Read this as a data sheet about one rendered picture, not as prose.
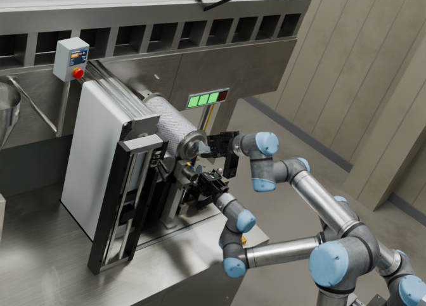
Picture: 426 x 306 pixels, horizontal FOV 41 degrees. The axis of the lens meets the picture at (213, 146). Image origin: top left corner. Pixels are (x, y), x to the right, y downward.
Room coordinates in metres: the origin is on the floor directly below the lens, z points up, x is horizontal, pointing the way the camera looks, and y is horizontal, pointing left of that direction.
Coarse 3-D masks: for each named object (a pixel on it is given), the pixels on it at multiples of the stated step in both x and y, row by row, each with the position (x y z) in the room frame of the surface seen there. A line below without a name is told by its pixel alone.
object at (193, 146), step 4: (196, 140) 1.72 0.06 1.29; (188, 144) 1.70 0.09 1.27; (192, 144) 1.70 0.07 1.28; (196, 144) 1.71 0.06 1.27; (188, 148) 1.69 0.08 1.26; (192, 148) 1.70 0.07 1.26; (196, 148) 1.72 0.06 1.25; (184, 152) 1.69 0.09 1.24; (188, 152) 1.69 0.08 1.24; (192, 152) 1.71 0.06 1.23; (188, 156) 1.70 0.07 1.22; (192, 156) 1.71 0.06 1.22
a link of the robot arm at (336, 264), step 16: (336, 240) 1.28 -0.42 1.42; (352, 240) 1.28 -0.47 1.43; (320, 256) 1.22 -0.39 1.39; (336, 256) 1.20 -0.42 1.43; (352, 256) 1.22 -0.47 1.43; (368, 256) 1.26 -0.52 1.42; (320, 272) 1.19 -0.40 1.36; (336, 272) 1.17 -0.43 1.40; (352, 272) 1.20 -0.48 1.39; (320, 288) 1.18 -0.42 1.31; (336, 288) 1.17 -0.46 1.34; (352, 288) 1.19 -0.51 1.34; (320, 304) 1.18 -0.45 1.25; (336, 304) 1.17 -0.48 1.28
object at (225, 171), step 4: (228, 148) 1.63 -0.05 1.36; (228, 152) 1.62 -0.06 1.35; (228, 156) 1.61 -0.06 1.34; (232, 156) 1.61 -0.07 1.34; (236, 156) 1.63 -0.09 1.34; (228, 160) 1.61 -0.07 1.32; (232, 160) 1.61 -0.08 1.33; (236, 160) 1.63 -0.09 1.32; (224, 164) 1.62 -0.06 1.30; (228, 164) 1.61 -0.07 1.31; (232, 164) 1.61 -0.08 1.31; (236, 164) 1.63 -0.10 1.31; (224, 168) 1.61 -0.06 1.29; (228, 168) 1.60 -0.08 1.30; (232, 168) 1.62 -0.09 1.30; (236, 168) 1.63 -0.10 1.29; (224, 172) 1.61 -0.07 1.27; (228, 172) 1.60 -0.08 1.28; (232, 172) 1.61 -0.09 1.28; (224, 176) 1.60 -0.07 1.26; (228, 176) 1.60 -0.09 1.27; (232, 176) 1.61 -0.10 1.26
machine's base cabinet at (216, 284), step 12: (204, 276) 1.57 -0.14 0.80; (216, 276) 1.64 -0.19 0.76; (228, 276) 1.71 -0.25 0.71; (240, 276) 1.79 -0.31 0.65; (180, 288) 1.47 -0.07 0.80; (192, 288) 1.53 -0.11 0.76; (204, 288) 1.60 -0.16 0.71; (216, 288) 1.67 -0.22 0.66; (228, 288) 1.74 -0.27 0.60; (156, 300) 1.38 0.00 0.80; (168, 300) 1.43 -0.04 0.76; (180, 300) 1.49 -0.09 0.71; (192, 300) 1.56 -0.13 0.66; (204, 300) 1.63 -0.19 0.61; (216, 300) 1.70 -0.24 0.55; (228, 300) 1.78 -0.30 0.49
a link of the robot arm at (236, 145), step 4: (236, 136) 1.62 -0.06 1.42; (240, 136) 1.61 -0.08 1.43; (236, 140) 1.60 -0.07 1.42; (240, 140) 1.59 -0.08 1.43; (232, 144) 1.60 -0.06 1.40; (236, 144) 1.59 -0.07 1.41; (236, 148) 1.58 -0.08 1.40; (240, 148) 1.58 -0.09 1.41; (236, 152) 1.59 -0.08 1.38; (240, 152) 1.58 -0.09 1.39; (240, 156) 1.60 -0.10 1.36
